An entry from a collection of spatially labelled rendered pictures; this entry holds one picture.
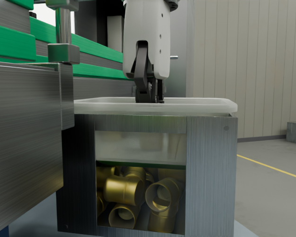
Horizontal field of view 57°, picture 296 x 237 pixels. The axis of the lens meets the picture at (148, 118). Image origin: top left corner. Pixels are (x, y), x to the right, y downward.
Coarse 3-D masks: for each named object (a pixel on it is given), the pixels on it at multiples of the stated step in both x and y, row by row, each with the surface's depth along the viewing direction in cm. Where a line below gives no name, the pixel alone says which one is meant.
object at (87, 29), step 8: (88, 0) 106; (96, 0) 114; (104, 0) 123; (80, 8) 99; (88, 8) 106; (96, 8) 114; (104, 8) 123; (112, 8) 134; (80, 16) 100; (88, 16) 106; (96, 16) 115; (104, 16) 124; (80, 24) 100; (88, 24) 106; (96, 24) 114; (104, 24) 124; (80, 32) 100; (88, 32) 107; (96, 32) 114; (104, 32) 124; (96, 40) 115; (104, 40) 124
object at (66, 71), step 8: (32, 64) 28; (40, 64) 28; (48, 64) 28; (56, 64) 28; (64, 64) 29; (64, 72) 29; (72, 72) 30; (64, 80) 29; (72, 80) 30; (64, 88) 29; (72, 88) 30; (64, 96) 29; (72, 96) 30; (64, 104) 29; (72, 104) 30; (64, 112) 29; (72, 112) 31; (64, 120) 29; (72, 120) 31; (64, 128) 29
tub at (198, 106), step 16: (80, 112) 34; (96, 112) 33; (112, 112) 33; (128, 112) 33; (144, 112) 32; (160, 112) 32; (176, 112) 31; (192, 112) 30; (208, 112) 30; (224, 112) 30
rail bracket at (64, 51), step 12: (36, 0) 29; (48, 0) 28; (60, 0) 28; (72, 0) 28; (84, 0) 28; (60, 12) 28; (60, 24) 28; (60, 36) 28; (48, 48) 28; (60, 48) 28; (72, 48) 29; (48, 60) 29; (60, 60) 28; (72, 60) 29
